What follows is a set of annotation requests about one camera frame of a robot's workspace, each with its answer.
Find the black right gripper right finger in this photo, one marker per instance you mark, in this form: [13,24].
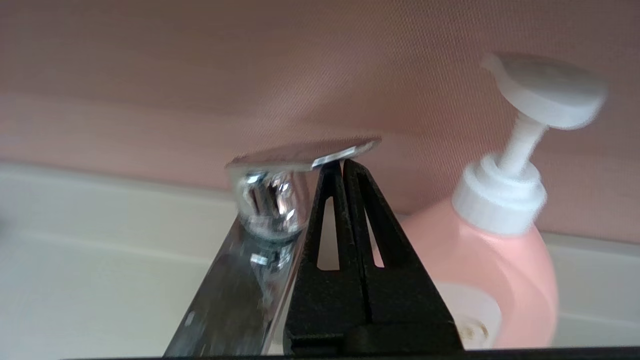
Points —
[405,295]

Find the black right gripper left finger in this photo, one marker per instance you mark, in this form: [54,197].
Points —
[325,300]

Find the chrome sink faucet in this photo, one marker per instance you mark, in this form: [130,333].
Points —
[272,200]

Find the pink soap pump bottle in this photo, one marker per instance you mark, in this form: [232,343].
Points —
[500,270]

